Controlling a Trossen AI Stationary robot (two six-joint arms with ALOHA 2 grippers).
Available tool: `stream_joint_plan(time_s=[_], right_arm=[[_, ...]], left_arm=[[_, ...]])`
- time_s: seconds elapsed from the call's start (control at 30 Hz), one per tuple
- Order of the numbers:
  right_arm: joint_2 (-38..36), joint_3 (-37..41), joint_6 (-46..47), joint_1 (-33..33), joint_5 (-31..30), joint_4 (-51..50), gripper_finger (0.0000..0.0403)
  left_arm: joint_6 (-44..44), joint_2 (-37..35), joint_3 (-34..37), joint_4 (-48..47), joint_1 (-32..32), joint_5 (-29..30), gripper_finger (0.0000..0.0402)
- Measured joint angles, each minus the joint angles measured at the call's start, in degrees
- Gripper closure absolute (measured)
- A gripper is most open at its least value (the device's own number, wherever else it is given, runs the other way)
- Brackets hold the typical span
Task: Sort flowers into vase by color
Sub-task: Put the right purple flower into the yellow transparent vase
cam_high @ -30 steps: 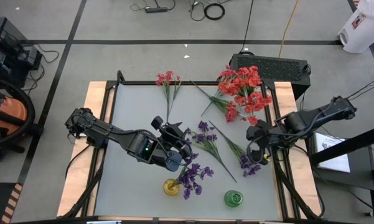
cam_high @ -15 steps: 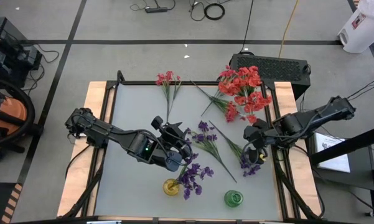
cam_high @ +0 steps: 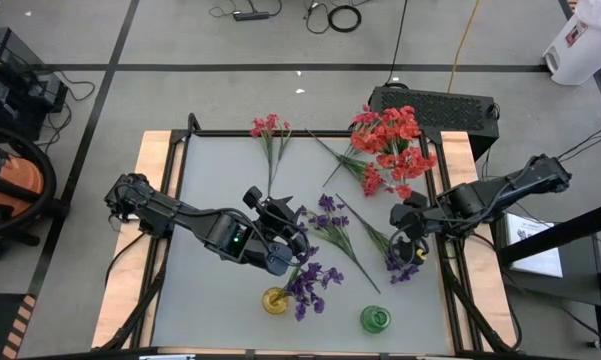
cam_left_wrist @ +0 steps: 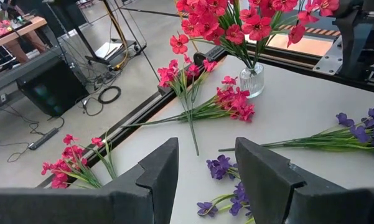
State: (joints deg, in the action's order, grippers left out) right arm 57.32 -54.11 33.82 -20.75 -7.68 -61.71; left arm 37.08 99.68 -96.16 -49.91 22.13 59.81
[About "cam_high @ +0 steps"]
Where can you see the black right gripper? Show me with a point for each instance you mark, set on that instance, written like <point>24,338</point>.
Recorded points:
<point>410,220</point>

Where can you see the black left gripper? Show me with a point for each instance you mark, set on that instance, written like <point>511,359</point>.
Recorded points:
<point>275,240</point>

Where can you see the red artificial flower bunch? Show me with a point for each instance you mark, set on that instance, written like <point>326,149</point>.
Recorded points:
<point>367,142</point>
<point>410,165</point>
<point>371,182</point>
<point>402,122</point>

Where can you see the purple artificial flower bunch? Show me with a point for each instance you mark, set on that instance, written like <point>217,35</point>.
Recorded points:
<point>305,285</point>
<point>405,275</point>
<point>330,220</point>

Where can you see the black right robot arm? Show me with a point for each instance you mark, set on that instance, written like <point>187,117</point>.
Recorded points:
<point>505,192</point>

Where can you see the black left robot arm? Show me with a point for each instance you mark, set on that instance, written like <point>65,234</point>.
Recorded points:
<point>170,212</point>

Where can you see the clear glass vase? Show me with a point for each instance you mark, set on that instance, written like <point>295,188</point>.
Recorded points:
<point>391,182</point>

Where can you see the yellow glass vase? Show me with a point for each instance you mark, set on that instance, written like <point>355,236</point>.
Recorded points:
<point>270,305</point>

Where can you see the green glass vase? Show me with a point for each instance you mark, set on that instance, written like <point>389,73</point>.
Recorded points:
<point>375,320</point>

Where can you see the black computer case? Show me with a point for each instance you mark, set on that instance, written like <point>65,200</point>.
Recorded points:
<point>455,112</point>

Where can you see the white paper booklet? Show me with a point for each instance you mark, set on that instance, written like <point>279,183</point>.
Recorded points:
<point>535,250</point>

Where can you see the white label plate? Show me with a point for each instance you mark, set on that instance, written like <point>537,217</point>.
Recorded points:
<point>167,357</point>

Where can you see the black power strip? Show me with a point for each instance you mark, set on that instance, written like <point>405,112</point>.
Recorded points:
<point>250,16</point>

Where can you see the orange vacuum cleaner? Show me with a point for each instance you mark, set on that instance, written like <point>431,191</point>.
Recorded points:
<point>20,180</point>
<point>51,175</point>

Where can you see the white plastic bin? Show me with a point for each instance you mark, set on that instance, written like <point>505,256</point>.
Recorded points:
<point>580,50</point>

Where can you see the black equipment stack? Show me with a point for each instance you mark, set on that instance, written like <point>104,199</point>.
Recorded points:
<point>10,100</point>

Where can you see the black metal table frame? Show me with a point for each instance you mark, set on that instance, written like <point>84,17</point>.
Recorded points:
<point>300,133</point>

